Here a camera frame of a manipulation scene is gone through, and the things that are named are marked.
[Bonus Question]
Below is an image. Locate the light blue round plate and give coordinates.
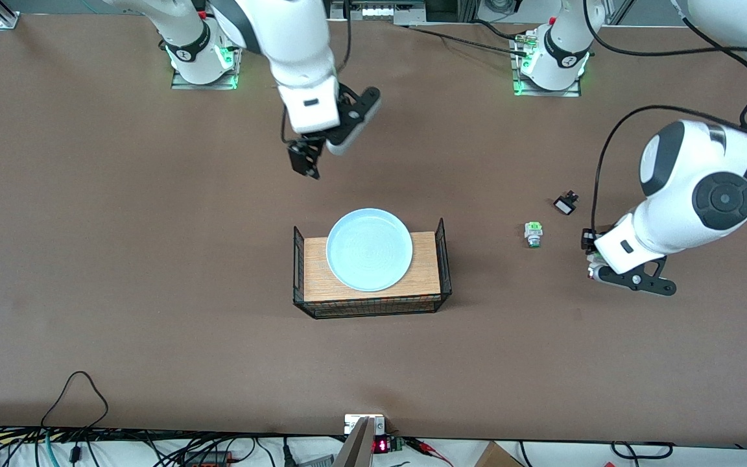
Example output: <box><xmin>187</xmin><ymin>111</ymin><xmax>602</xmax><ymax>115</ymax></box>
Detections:
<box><xmin>326</xmin><ymin>208</ymin><xmax>413</xmax><ymax>293</ymax></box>

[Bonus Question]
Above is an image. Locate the white power strip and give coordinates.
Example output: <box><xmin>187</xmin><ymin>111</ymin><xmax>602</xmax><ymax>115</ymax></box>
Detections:
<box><xmin>346</xmin><ymin>3</ymin><xmax>408</xmax><ymax>21</ymax></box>

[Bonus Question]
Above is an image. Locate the wooden board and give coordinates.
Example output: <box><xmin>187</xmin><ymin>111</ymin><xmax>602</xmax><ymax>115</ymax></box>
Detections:
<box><xmin>303</xmin><ymin>232</ymin><xmax>442</xmax><ymax>303</ymax></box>

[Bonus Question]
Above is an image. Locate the brown cardboard piece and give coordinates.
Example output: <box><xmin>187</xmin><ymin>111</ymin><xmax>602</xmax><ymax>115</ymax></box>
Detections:
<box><xmin>474</xmin><ymin>441</ymin><xmax>525</xmax><ymax>467</ymax></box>

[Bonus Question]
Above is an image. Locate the red clip lead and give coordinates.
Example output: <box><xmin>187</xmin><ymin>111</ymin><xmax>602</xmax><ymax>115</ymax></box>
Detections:
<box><xmin>406</xmin><ymin>438</ymin><xmax>453</xmax><ymax>467</ymax></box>

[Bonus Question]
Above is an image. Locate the black box with red parts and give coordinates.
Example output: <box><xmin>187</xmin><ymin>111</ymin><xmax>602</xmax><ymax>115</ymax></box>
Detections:
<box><xmin>179</xmin><ymin>451</ymin><xmax>233</xmax><ymax>467</ymax></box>

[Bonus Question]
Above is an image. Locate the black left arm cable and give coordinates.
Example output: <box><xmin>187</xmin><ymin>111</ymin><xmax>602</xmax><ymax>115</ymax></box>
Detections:
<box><xmin>584</xmin><ymin>0</ymin><xmax>747</xmax><ymax>234</ymax></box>

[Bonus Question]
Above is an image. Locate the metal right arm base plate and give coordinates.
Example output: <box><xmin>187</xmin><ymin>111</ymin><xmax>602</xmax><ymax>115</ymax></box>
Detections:
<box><xmin>171</xmin><ymin>26</ymin><xmax>244</xmax><ymax>90</ymax></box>

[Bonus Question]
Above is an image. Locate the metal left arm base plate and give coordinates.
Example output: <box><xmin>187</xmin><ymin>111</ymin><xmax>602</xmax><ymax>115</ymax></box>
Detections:
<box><xmin>513</xmin><ymin>32</ymin><xmax>583</xmax><ymax>98</ymax></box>

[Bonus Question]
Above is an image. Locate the black wire basket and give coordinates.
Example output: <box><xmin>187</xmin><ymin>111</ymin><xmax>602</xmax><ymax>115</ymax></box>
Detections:
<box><xmin>292</xmin><ymin>217</ymin><xmax>453</xmax><ymax>320</ymax></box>

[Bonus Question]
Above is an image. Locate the long black table cable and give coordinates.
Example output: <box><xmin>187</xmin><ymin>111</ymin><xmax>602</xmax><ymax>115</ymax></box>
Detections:
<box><xmin>403</xmin><ymin>23</ymin><xmax>530</xmax><ymax>59</ymax></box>

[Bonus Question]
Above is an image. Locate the black flat cable loop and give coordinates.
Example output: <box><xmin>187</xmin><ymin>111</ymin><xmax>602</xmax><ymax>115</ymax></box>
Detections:
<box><xmin>610</xmin><ymin>441</ymin><xmax>676</xmax><ymax>460</ymax></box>

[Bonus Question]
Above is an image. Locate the short black table cable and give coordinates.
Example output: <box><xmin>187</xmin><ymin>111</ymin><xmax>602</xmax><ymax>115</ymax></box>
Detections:
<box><xmin>471</xmin><ymin>18</ymin><xmax>527</xmax><ymax>42</ymax></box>

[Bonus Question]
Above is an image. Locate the silver camera mount bracket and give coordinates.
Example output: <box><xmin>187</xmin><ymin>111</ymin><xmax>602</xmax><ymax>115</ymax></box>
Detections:
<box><xmin>333</xmin><ymin>414</ymin><xmax>387</xmax><ymax>467</ymax></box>

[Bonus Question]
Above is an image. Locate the black looped cable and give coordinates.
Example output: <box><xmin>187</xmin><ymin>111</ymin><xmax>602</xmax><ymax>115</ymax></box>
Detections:
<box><xmin>40</xmin><ymin>371</ymin><xmax>110</xmax><ymax>432</ymax></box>

